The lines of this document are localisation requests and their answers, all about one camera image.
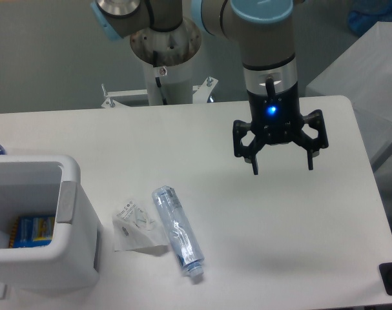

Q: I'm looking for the white pedestal base bracket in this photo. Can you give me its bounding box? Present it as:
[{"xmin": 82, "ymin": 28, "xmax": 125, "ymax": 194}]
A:
[{"xmin": 101, "ymin": 76, "xmax": 219, "ymax": 109}]

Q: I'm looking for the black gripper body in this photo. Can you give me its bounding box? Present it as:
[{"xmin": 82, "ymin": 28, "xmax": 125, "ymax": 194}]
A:
[{"xmin": 248, "ymin": 84, "xmax": 307, "ymax": 146}]

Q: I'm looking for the blue plastic bag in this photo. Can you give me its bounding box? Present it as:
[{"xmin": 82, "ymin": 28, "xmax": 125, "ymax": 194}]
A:
[{"xmin": 347, "ymin": 0, "xmax": 392, "ymax": 37}]

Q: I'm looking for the clear plastic water bottle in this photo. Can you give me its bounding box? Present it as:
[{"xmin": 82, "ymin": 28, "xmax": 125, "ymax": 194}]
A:
[{"xmin": 152, "ymin": 186, "xmax": 205, "ymax": 280}]

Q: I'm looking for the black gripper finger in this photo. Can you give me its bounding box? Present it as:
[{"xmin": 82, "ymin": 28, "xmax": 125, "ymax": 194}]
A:
[
  {"xmin": 232, "ymin": 120, "xmax": 266, "ymax": 175},
  {"xmin": 289, "ymin": 109, "xmax": 329, "ymax": 171}
]

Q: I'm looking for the grey covered box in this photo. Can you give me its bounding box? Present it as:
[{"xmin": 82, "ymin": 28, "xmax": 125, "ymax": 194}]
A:
[{"xmin": 305, "ymin": 22, "xmax": 392, "ymax": 171}]

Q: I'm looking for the white trash can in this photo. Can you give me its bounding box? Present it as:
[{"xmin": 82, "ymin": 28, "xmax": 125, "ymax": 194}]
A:
[{"xmin": 0, "ymin": 155, "xmax": 102, "ymax": 290}]

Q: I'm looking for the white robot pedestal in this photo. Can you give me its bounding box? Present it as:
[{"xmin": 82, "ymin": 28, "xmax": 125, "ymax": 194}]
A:
[{"xmin": 130, "ymin": 18, "xmax": 201, "ymax": 105}]

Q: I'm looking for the clear plastic wrapper bag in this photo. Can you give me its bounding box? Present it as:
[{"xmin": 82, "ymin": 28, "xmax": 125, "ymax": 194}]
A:
[{"xmin": 112, "ymin": 199, "xmax": 169, "ymax": 252}]

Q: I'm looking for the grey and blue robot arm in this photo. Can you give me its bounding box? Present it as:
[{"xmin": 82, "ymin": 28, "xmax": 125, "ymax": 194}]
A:
[{"xmin": 90, "ymin": 1, "xmax": 329, "ymax": 171}]

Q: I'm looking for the black pedestal cable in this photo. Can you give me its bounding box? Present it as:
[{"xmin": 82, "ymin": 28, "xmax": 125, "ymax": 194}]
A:
[{"xmin": 152, "ymin": 50, "xmax": 169, "ymax": 106}]

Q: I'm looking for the blue yellow snack package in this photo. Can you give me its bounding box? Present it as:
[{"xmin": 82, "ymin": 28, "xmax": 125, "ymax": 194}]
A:
[{"xmin": 8, "ymin": 215, "xmax": 55, "ymax": 249}]

